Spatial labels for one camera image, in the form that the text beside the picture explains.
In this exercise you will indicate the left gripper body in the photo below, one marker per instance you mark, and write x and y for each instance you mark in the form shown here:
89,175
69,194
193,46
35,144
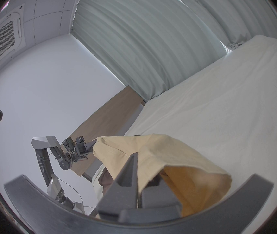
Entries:
82,149

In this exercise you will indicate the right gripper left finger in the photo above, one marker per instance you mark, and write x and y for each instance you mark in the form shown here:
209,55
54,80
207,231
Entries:
126,191

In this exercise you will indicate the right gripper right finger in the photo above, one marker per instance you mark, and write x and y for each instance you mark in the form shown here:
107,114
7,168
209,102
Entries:
160,203

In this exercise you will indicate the beige shorts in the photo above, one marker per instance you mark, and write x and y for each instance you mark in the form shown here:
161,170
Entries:
177,155

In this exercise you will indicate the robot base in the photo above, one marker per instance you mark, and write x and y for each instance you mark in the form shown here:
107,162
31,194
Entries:
54,185

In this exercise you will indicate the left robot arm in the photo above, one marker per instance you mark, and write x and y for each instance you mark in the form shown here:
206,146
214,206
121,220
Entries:
43,164

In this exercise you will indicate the bed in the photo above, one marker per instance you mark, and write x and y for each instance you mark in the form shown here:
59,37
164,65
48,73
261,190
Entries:
226,101

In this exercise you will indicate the brown garment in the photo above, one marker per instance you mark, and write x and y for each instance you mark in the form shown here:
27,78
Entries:
106,179

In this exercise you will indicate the pale grey-green curtain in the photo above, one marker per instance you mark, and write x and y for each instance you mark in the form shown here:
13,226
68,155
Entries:
221,8
141,45

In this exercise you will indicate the white ceiling air conditioner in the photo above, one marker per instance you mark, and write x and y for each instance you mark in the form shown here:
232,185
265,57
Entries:
4,38

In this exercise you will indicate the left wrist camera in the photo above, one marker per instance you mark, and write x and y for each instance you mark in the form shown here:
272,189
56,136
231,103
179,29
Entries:
80,139

